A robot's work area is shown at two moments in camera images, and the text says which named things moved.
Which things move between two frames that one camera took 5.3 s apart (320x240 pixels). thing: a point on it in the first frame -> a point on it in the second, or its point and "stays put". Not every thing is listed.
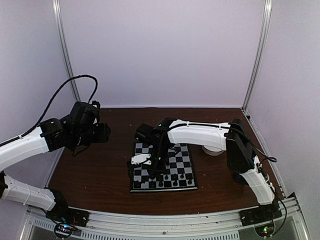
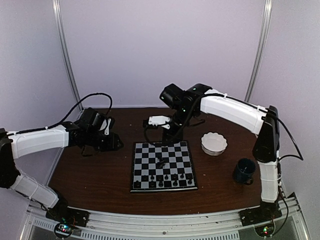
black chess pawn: [137, 184] stays put
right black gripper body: [162, 152] -> [182, 116]
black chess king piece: [161, 183] stays put
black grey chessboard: [180, 175] stays put
